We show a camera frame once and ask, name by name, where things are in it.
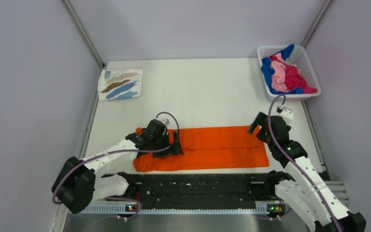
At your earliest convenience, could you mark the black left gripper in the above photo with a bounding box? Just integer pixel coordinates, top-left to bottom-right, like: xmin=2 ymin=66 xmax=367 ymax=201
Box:
xmin=151 ymin=130 xmax=183 ymax=157

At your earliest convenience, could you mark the orange t shirt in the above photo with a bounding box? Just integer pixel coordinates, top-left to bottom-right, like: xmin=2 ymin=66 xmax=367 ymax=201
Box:
xmin=133 ymin=126 xmax=269 ymax=172

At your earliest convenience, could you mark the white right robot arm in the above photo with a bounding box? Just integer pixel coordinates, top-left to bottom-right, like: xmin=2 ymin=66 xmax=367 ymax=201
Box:
xmin=248 ymin=112 xmax=367 ymax=232

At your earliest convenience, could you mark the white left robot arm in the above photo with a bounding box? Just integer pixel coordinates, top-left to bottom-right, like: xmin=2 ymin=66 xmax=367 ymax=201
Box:
xmin=51 ymin=118 xmax=182 ymax=214

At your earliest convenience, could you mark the light pink t shirt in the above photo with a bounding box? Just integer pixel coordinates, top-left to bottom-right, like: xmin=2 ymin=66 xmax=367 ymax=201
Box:
xmin=270 ymin=53 xmax=298 ymax=93

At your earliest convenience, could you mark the magenta t shirt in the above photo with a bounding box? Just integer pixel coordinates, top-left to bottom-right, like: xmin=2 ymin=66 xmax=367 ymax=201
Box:
xmin=271 ymin=69 xmax=317 ymax=94

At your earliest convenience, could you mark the blue t shirt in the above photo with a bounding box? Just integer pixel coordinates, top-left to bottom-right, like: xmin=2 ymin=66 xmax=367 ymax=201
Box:
xmin=257 ymin=44 xmax=295 ymax=94

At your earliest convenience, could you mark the white plastic laundry basket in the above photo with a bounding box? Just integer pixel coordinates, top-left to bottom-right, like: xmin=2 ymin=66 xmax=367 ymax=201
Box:
xmin=257 ymin=44 xmax=322 ymax=101

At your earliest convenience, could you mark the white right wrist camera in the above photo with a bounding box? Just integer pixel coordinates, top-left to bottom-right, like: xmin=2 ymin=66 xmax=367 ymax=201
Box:
xmin=276 ymin=104 xmax=294 ymax=125

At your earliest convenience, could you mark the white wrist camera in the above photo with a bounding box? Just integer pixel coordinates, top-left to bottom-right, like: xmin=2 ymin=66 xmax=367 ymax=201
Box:
xmin=276 ymin=104 xmax=294 ymax=125
xmin=160 ymin=118 xmax=170 ymax=127

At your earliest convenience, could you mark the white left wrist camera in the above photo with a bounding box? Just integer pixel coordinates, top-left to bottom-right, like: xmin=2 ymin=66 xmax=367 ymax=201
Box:
xmin=160 ymin=118 xmax=170 ymax=127

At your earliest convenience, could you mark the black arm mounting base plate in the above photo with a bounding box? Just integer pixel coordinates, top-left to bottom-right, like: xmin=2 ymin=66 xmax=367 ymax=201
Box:
xmin=118 ymin=172 xmax=286 ymax=213

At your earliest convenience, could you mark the aluminium frame rail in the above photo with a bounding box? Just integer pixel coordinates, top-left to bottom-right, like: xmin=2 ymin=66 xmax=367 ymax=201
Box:
xmin=57 ymin=181 xmax=349 ymax=215

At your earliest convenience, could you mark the left corner aluminium post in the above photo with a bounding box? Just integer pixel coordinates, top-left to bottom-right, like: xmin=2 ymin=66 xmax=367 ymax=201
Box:
xmin=60 ymin=0 xmax=105 ymax=69

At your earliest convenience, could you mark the corner aluminium post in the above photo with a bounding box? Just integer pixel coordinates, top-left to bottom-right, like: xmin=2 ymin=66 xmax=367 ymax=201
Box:
xmin=301 ymin=0 xmax=334 ymax=47
xmin=60 ymin=0 xmax=105 ymax=69

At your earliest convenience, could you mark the right corner aluminium post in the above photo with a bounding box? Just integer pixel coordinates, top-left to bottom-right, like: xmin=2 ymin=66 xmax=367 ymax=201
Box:
xmin=301 ymin=0 xmax=334 ymax=47

